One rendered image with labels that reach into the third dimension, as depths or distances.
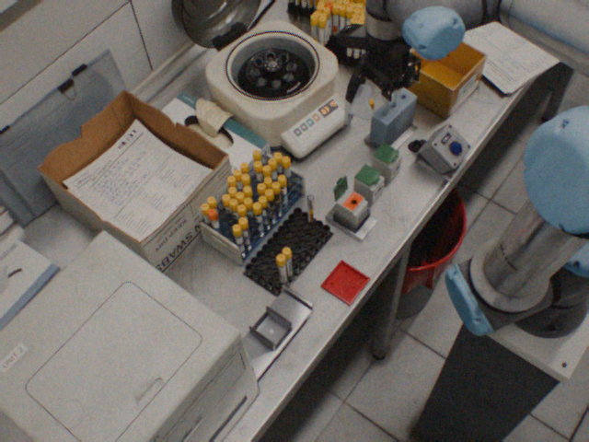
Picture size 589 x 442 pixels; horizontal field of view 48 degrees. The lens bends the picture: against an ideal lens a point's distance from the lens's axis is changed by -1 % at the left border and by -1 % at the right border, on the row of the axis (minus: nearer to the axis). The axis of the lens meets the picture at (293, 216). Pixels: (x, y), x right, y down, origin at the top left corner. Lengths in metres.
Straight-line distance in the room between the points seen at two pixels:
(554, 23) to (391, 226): 0.58
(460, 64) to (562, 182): 0.92
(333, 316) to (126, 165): 0.52
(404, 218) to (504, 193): 1.18
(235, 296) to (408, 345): 1.00
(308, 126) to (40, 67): 0.54
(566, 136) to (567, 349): 0.65
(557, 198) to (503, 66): 0.95
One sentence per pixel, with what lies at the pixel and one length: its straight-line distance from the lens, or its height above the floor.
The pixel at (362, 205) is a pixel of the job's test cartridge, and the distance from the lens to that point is 1.28.
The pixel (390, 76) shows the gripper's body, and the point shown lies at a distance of 1.14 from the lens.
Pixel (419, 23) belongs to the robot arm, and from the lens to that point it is 0.96.
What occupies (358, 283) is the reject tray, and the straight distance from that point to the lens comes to 1.27.
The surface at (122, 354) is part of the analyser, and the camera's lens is 0.94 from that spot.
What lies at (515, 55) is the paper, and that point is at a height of 0.89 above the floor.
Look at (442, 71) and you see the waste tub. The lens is 1.59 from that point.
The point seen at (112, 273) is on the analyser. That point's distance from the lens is 1.00.
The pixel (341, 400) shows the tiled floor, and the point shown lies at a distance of 2.10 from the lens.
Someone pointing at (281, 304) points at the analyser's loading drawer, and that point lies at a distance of 1.21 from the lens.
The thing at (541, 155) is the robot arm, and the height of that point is 1.49.
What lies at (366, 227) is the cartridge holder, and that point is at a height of 0.89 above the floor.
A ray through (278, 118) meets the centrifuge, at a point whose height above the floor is 0.98.
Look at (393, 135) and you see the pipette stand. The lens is 1.42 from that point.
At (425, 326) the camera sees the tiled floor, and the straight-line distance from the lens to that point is 2.20.
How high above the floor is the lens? 2.02
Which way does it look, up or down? 59 degrees down
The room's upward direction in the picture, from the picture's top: 5 degrees counter-clockwise
